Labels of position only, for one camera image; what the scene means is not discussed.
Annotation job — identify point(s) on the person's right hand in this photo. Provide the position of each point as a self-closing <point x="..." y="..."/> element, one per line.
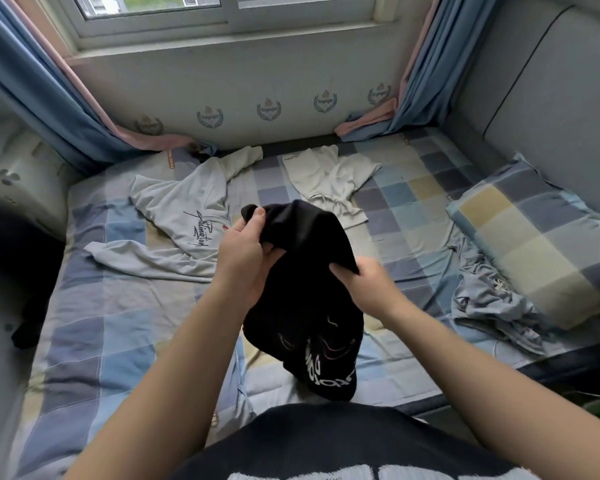
<point x="370" y="287"/>

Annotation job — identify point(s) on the person's left hand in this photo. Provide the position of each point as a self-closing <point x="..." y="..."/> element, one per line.
<point x="242" y="260"/>

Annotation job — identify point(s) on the black garment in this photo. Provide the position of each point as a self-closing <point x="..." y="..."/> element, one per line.
<point x="310" y="295"/>

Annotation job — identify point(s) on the white t-shirt with script print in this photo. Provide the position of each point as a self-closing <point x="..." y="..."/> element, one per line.
<point x="180" y="220"/>

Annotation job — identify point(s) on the small cream t-shirt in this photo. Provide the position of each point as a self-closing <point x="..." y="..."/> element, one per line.
<point x="325" y="180"/>

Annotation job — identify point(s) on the person's right forearm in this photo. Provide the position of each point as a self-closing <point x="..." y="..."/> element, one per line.
<point x="510" y="395"/>

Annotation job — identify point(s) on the person's left forearm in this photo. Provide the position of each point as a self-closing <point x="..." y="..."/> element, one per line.
<point x="160" y="395"/>

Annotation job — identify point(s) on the person's dark shirt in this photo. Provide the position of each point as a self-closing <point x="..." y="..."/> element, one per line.
<point x="350" y="440"/>

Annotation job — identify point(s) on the blue-grey garment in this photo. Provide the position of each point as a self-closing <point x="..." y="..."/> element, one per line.
<point x="490" y="300"/>

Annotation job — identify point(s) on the plaid pillow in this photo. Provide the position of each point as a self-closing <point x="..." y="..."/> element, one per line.
<point x="540" y="240"/>

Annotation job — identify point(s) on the white framed window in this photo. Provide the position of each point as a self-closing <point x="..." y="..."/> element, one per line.
<point x="220" y="20"/>

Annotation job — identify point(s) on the blue curtain with pink lining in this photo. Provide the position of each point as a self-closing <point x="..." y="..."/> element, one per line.
<point x="440" y="55"/>
<point x="30" y="75"/>

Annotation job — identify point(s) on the grey padded headboard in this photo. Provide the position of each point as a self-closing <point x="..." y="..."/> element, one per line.
<point x="560" y="85"/>

